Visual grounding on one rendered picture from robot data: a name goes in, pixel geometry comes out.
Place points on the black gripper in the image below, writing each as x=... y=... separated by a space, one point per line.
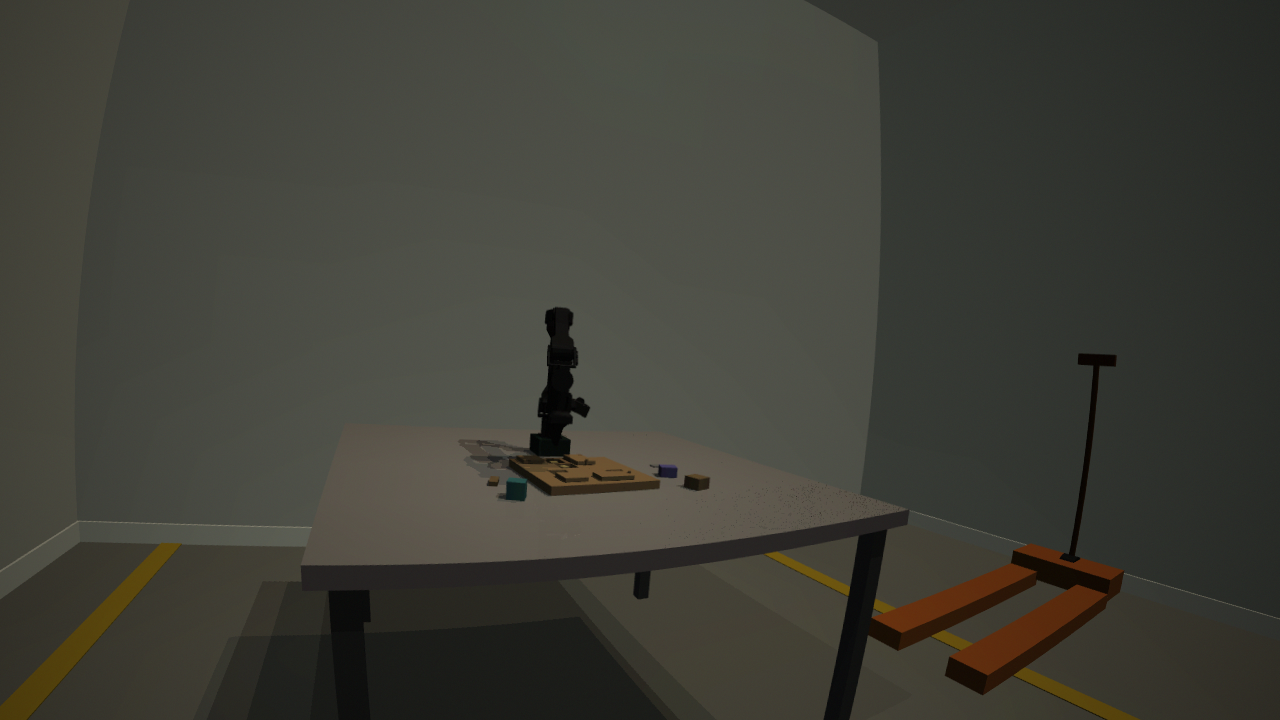
x=557 y=417

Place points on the teal cube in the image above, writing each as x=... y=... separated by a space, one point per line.
x=516 y=489

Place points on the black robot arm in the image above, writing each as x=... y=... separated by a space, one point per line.
x=560 y=354

